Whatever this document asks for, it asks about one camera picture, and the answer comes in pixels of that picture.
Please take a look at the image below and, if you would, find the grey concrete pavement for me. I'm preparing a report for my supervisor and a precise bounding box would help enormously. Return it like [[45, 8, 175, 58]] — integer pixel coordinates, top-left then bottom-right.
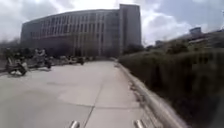
[[0, 60, 164, 128]]

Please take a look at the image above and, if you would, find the large grey building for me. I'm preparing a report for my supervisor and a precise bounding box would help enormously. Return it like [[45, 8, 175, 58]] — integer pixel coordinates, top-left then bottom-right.
[[19, 3, 143, 58]]

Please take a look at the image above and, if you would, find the pale concrete kerb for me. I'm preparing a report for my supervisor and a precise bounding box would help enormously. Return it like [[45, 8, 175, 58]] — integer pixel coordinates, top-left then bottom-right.
[[114, 61, 190, 128]]

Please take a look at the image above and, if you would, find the robot's own part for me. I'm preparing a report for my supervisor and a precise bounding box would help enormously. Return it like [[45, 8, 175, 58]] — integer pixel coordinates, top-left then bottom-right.
[[133, 119, 146, 128], [69, 120, 81, 128]]

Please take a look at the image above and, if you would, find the dark green hedge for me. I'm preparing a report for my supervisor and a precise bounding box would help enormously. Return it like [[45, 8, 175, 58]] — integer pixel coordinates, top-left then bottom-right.
[[118, 31, 224, 128]]

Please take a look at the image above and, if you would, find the row of parked two-wheelers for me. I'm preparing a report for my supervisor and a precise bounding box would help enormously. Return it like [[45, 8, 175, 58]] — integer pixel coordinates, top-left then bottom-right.
[[3, 48, 95, 78]]

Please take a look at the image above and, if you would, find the building with blue roof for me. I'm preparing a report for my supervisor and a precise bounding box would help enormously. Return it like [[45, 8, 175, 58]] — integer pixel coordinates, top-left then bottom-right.
[[154, 26, 224, 48]]

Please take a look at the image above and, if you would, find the row of trees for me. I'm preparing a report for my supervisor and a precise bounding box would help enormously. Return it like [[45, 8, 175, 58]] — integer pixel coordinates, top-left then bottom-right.
[[0, 38, 38, 63]]

